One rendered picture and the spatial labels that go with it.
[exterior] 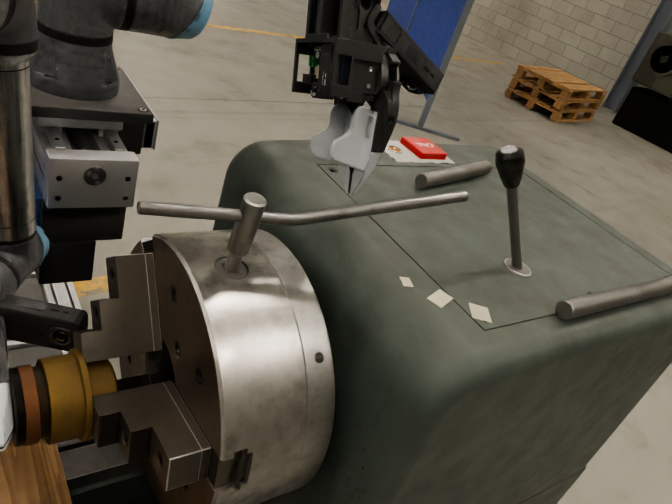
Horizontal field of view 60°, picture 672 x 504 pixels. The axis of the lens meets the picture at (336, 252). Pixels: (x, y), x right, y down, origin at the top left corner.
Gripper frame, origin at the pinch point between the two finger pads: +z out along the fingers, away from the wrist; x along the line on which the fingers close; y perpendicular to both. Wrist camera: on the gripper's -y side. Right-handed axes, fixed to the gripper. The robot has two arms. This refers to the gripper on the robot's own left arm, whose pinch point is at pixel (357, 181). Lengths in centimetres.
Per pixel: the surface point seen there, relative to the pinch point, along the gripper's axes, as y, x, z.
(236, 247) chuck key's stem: 14.7, 1.3, 6.0
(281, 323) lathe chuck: 11.2, 4.7, 13.0
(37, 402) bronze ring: 31.1, -4.2, 21.2
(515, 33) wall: -890, -689, -156
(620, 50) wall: -916, -493, -130
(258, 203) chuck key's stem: 14.0, 3.5, 1.4
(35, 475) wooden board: 29, -19, 39
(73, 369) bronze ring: 27.7, -5.7, 19.3
